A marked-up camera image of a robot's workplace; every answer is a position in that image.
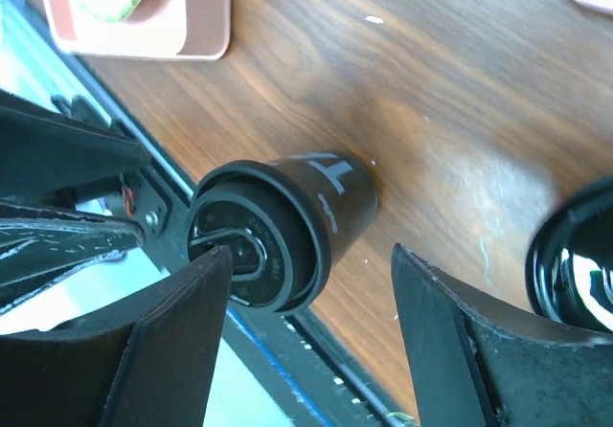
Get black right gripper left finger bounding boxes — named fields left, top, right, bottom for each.
left=1, top=247, right=232, bottom=426

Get salmon pink tray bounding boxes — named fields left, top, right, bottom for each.
left=43, top=0, right=231, bottom=60

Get black takeout coffee cup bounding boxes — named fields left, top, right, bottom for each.
left=267, top=150, right=377, bottom=263

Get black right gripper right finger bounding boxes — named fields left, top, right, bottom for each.
left=391, top=244, right=612, bottom=426

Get black coffee cup lid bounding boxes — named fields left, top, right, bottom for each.
left=185, top=158, right=341, bottom=316

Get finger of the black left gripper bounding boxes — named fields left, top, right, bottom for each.
left=1, top=201, right=144, bottom=312
left=1, top=90, right=148, bottom=197

